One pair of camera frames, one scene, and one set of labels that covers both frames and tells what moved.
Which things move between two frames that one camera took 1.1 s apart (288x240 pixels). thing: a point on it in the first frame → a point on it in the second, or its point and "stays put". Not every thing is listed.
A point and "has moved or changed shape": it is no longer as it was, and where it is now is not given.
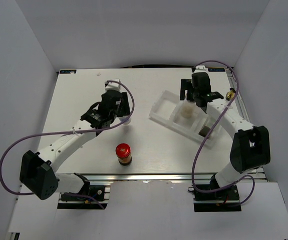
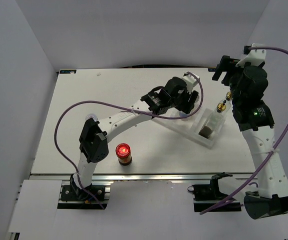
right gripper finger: [186, 84] → [224, 65]
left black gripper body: [123, 109] → [181, 103]
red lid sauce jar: [122, 151] stays put
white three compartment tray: [186, 118] stays put
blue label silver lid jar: [126, 122] has moved or changed shape
